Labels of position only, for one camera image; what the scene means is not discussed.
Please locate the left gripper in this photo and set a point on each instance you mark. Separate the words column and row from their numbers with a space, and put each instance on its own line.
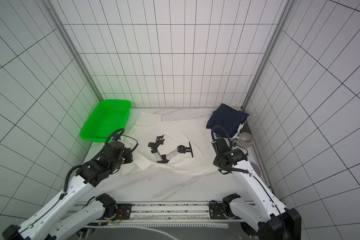
column 127, row 155

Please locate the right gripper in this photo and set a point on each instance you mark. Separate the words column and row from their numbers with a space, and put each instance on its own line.
column 217, row 144

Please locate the white t shirt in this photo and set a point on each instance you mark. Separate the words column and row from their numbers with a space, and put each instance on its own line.
column 191, row 132

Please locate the green plastic basket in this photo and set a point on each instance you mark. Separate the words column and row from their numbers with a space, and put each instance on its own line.
column 108, row 116

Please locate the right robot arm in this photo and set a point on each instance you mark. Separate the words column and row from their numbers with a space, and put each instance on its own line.
column 268, row 218

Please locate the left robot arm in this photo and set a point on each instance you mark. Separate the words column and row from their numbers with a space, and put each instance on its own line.
column 48, row 222

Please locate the ribbed white cup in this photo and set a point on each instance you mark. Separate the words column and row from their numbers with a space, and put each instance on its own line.
column 244, row 140

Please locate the grey round dish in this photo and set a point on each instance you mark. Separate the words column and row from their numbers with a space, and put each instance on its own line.
column 256, row 169

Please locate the folded navy t shirt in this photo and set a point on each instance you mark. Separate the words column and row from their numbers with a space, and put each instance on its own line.
column 228, row 118

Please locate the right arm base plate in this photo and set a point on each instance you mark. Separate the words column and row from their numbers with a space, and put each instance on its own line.
column 216, row 212

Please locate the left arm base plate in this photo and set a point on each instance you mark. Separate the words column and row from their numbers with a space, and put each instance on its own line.
column 117, row 212

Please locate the aluminium mounting rail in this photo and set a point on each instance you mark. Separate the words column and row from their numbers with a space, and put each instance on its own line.
column 143, row 214

